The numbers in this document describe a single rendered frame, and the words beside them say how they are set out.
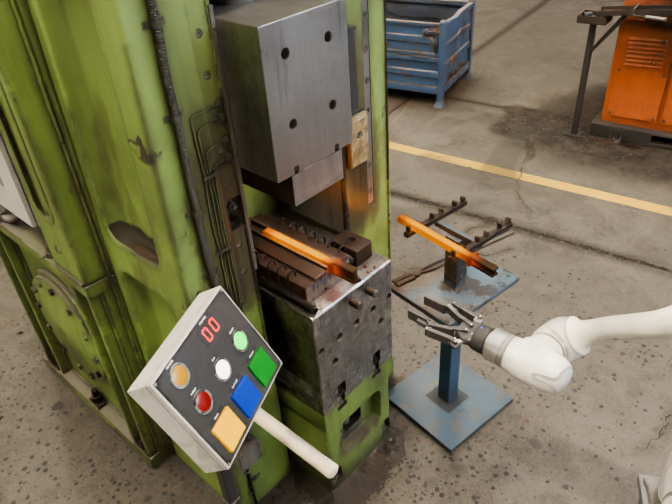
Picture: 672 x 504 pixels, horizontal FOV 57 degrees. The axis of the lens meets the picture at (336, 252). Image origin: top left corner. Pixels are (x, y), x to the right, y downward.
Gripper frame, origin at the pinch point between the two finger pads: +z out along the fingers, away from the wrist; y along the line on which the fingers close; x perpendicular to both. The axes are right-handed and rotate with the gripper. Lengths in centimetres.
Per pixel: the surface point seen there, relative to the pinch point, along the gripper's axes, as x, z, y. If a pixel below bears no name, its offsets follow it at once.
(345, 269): 2.1, 28.4, -1.3
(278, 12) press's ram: 77, 40, -6
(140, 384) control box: 18, 22, -74
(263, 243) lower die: -1, 62, -5
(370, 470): -99, 25, 2
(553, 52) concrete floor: -99, 190, 495
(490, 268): -5.5, -0.9, 34.1
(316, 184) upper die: 30.4, 35.0, -3.7
